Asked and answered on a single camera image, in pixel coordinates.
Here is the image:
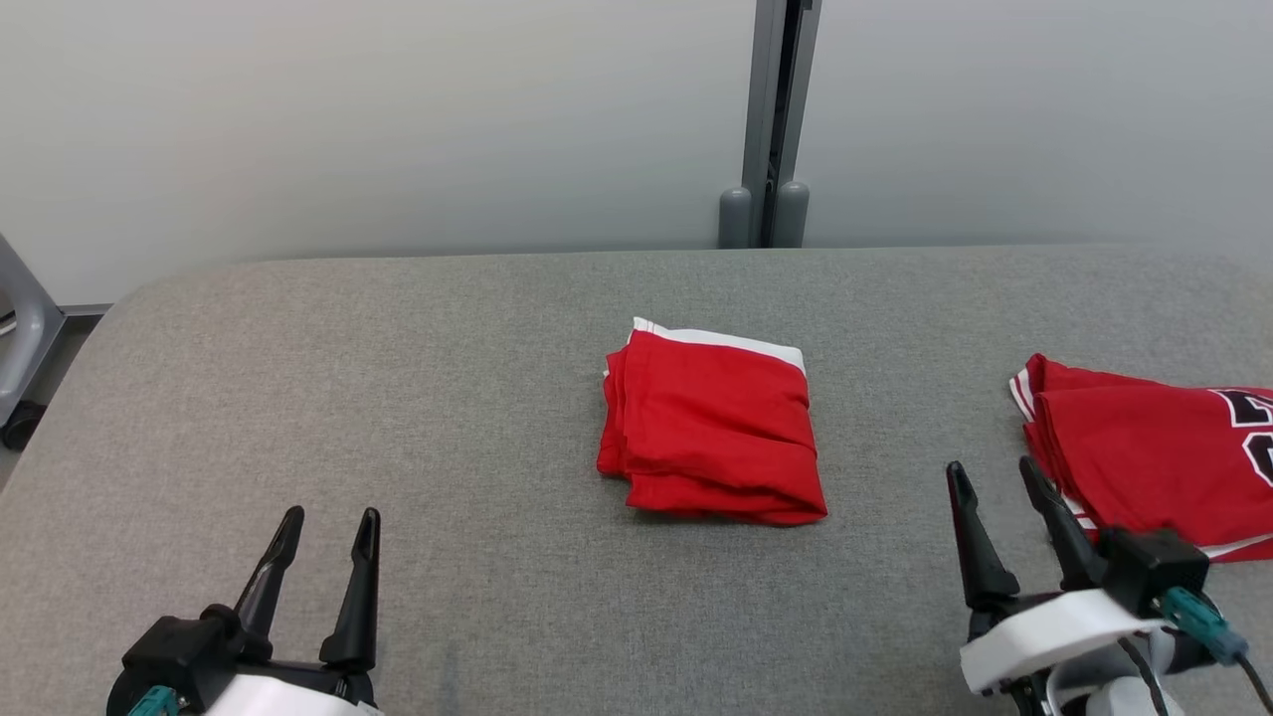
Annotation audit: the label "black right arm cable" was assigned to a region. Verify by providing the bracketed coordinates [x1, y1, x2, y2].
[1114, 636, 1170, 716]

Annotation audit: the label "black right camera cable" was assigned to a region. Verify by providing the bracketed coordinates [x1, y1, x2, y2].
[1233, 651, 1273, 716]

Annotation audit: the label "red T-shirt with white sleeves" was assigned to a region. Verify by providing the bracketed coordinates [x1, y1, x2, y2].
[1009, 353, 1273, 563]

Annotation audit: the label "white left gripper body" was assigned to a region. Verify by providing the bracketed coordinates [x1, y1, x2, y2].
[204, 662, 385, 716]

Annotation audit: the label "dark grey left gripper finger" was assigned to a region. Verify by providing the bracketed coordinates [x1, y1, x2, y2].
[320, 507, 382, 672]
[234, 505, 305, 657]

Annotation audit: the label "teal camera connector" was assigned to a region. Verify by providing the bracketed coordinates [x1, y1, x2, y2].
[124, 684, 182, 716]
[1159, 587, 1249, 665]

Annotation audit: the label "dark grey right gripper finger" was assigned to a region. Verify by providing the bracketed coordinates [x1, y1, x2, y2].
[1018, 455, 1108, 594]
[945, 460, 1021, 611]

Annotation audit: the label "red shorts with white stripe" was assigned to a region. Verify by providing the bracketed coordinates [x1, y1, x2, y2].
[595, 316, 828, 526]

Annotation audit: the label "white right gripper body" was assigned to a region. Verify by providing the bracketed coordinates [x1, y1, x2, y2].
[960, 589, 1167, 695]

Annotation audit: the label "grey partition frame post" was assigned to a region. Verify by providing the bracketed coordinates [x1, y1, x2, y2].
[774, 0, 824, 250]
[718, 0, 787, 250]

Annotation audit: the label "grey curved cart frame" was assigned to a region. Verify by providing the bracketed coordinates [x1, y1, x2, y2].
[0, 234, 66, 429]

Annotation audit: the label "black caster wheel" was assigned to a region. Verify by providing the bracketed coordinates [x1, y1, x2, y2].
[0, 400, 46, 450]

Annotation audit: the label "teal right camera connector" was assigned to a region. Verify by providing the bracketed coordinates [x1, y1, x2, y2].
[1159, 587, 1249, 665]

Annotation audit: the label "teal left camera connector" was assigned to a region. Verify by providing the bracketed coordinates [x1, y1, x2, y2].
[124, 684, 182, 716]

